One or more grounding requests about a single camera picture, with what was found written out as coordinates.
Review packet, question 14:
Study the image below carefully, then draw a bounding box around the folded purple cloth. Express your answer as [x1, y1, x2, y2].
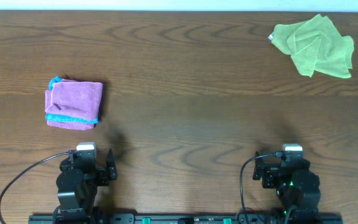
[44, 78, 104, 131]

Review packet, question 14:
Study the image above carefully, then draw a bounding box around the green cloth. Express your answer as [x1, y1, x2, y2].
[268, 14, 354, 79]

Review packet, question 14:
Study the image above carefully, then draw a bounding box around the right black cable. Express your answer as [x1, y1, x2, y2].
[236, 151, 287, 224]

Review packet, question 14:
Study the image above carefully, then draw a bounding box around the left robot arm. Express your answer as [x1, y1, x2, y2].
[52, 149, 117, 224]

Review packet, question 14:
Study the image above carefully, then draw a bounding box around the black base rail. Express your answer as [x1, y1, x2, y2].
[28, 213, 344, 224]

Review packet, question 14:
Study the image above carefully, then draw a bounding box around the black cable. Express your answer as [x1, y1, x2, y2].
[236, 151, 287, 224]
[0, 151, 74, 224]

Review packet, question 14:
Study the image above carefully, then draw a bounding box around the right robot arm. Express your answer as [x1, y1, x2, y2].
[253, 151, 321, 223]

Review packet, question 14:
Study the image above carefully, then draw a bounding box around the left black cable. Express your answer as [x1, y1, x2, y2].
[0, 151, 74, 224]

